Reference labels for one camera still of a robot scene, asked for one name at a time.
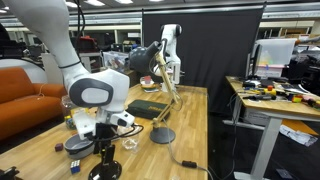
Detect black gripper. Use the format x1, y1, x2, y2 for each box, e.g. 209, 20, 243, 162
94, 122, 119, 168

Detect black round dish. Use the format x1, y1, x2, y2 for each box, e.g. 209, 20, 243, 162
87, 159, 123, 180

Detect grey pot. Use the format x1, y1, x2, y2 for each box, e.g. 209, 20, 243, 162
63, 133, 97, 160

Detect clear glass cup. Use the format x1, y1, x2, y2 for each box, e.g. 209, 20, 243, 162
119, 124, 141, 154

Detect small Rubik's cube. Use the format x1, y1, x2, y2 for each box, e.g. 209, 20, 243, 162
69, 159, 82, 174

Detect maroon cube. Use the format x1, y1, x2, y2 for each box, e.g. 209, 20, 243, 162
54, 142, 65, 153

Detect clear jar of blocks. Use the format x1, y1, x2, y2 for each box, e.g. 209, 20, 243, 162
60, 94, 81, 131

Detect wooden desk lamp grey head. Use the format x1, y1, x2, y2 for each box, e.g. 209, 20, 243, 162
128, 38, 184, 145

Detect dark green case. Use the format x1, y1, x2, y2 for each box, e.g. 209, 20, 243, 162
125, 99, 171, 121

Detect cardboard box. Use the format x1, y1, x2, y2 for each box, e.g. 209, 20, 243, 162
125, 69, 141, 88

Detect stack of dishes pink cup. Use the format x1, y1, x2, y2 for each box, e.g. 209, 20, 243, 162
139, 75, 161, 94

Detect orange sofa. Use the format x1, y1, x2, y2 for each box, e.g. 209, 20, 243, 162
0, 66, 68, 141

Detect clear plastic bin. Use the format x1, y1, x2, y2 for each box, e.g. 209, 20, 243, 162
102, 50, 132, 73

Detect black clamp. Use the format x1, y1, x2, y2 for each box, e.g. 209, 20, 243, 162
0, 165, 20, 180

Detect black backdrop curtain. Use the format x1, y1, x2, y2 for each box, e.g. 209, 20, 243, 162
141, 3, 266, 116

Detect black hand tool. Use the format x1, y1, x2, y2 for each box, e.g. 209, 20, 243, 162
242, 94, 277, 102

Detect wooden side desk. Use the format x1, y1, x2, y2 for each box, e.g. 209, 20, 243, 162
222, 75, 320, 180

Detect black monitor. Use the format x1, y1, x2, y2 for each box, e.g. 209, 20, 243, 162
245, 43, 263, 81

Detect white paper sheets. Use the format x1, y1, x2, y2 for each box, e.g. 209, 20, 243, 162
279, 123, 320, 148

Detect white translucent storage box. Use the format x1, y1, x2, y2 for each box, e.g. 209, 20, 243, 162
254, 37, 298, 79

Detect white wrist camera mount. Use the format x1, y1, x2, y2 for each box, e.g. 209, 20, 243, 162
72, 109, 98, 141

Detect lamp cable with switch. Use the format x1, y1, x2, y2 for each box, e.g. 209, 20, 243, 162
162, 118, 214, 180

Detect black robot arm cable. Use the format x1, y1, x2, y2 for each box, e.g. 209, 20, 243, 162
74, 0, 145, 143

